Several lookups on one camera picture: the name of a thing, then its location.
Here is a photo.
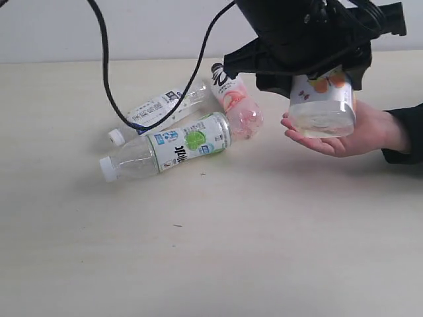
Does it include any clear bottle blue white label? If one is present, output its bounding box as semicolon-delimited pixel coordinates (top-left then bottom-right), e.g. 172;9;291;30
108;79;211;147

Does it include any clear bottle lime green label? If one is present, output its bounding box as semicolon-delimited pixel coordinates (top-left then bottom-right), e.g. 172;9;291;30
99;112;231;182

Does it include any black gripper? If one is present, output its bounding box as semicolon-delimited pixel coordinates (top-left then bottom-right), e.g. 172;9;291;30
224;1;406;98

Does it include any black sleeved forearm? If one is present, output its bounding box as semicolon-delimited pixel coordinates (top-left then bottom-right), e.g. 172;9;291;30
382;104;422;164

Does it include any pink peach drink bottle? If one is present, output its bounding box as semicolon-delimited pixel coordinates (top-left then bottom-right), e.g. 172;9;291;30
211;63;263;140

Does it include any black cable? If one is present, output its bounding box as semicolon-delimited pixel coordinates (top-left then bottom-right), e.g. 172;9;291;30
86;0;239;130

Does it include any person's open bare hand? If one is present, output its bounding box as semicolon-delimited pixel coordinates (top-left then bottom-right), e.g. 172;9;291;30
281;101;394;158

